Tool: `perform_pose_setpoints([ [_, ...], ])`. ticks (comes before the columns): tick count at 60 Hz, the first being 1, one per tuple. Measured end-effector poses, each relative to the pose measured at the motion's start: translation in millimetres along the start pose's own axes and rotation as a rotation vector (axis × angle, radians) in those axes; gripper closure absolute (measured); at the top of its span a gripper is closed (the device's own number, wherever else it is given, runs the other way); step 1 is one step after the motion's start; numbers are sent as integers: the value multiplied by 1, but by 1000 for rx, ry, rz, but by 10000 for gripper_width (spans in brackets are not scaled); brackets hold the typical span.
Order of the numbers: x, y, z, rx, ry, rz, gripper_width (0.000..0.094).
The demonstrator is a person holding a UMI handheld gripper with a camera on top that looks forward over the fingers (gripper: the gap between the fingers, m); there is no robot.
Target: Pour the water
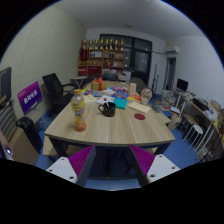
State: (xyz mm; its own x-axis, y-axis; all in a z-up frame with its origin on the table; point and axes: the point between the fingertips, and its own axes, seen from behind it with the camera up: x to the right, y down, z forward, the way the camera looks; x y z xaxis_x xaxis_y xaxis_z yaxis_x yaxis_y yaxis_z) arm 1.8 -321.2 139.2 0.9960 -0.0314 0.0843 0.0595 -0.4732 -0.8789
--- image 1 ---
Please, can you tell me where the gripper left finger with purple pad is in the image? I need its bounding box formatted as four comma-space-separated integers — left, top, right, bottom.
47, 145, 96, 187

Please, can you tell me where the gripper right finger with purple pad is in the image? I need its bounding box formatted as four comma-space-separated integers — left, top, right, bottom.
130, 145, 180, 183

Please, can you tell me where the red round coaster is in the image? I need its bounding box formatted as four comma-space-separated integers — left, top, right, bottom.
134, 113, 145, 120

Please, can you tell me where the white stool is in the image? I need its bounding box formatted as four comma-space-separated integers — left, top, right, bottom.
184, 124, 203, 146

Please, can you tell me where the wooden table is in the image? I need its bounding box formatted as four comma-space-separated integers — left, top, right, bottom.
44, 79, 176, 158

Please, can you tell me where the yellow notebook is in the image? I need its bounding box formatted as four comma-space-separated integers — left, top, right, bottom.
128, 102, 150, 114

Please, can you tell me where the black mug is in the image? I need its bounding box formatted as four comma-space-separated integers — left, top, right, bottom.
98, 102, 116, 117

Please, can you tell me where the orange juice bottle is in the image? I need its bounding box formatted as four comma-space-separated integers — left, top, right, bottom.
71, 89, 86, 132

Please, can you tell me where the teal book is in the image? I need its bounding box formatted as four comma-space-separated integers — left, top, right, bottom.
113, 99, 127, 109

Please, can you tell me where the black office chair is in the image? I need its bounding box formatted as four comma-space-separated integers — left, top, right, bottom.
42, 73, 76, 114

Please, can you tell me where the flower bouquet cup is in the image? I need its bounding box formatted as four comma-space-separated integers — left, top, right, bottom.
141, 88, 152, 105

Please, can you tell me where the side desk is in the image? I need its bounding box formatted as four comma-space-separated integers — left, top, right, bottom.
173, 90, 224, 161

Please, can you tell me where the purple sign board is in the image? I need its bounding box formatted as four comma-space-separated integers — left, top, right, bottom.
17, 81, 42, 114

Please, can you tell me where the orange gift box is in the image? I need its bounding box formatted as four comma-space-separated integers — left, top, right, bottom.
91, 78, 108, 91

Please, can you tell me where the computer monitor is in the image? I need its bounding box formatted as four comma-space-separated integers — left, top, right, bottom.
176, 79, 188, 92

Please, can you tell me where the red wooden shelf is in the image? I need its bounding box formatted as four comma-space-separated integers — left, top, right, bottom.
78, 38, 124, 77

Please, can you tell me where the air conditioner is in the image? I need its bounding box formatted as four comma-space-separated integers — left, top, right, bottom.
166, 46, 179, 54

